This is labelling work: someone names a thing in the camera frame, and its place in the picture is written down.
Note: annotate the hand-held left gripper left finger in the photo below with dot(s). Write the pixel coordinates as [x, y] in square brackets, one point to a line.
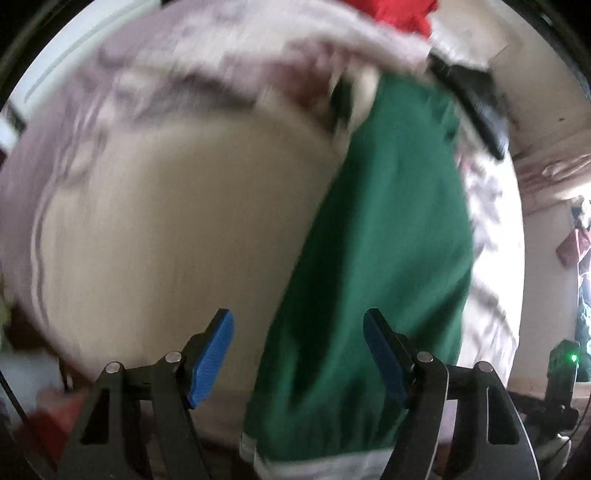
[210, 364]

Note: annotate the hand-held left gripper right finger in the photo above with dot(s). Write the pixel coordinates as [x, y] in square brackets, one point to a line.
[385, 364]

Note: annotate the green and cream varsity jacket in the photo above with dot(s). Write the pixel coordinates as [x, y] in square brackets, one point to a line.
[369, 254]

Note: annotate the teal cloth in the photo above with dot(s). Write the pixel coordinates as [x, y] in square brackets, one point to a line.
[584, 318]

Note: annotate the maroon cloth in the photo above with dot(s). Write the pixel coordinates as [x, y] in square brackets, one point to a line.
[572, 247]

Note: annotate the red box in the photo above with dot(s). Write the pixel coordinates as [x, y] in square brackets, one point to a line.
[57, 424]

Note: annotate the pink lace curtain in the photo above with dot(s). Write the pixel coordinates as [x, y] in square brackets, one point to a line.
[549, 180]

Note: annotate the purple floral blanket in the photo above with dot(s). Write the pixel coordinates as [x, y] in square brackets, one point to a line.
[138, 69]

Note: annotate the white sliding-door wardrobe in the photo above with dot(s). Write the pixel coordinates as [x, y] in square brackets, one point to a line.
[69, 50]

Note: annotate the red duvet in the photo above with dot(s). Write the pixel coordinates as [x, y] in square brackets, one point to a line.
[406, 14]

